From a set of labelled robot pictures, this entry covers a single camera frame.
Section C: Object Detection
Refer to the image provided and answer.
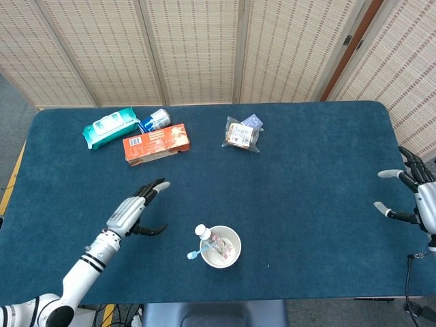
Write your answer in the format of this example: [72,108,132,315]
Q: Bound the blue table cloth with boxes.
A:
[0,100,432,309]

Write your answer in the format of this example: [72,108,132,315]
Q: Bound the clear bag of bread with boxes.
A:
[221,115,264,153]

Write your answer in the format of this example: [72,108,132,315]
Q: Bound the black floor cables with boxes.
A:
[93,302,144,327]

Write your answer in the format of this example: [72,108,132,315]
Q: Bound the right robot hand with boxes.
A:
[373,145,436,236]

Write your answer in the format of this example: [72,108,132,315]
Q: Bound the brown wooden post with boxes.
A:
[320,0,386,102]

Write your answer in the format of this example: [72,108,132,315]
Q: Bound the bamboo folding screen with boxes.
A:
[0,0,436,171]

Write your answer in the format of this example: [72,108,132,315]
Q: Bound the small blue smiley packet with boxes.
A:
[240,113,264,129]

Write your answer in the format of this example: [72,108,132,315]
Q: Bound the blue and white can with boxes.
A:
[137,108,172,134]

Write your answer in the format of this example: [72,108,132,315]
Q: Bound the orange noodle paper cup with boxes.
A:
[199,225,243,270]

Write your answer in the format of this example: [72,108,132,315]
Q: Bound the light blue toothbrush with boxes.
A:
[187,244,211,262]

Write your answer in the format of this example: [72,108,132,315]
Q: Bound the white toothpaste tube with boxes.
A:
[194,223,234,260]

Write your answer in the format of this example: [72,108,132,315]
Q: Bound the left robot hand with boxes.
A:
[106,176,171,238]

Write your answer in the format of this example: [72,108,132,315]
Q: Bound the orange cardboard snack box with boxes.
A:
[122,123,191,168]

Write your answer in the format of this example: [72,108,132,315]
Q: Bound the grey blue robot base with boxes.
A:
[141,299,290,327]

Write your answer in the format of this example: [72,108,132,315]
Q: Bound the green wet wipes pack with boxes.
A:
[82,106,141,151]

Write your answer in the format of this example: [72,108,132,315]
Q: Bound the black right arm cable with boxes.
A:
[403,251,432,327]

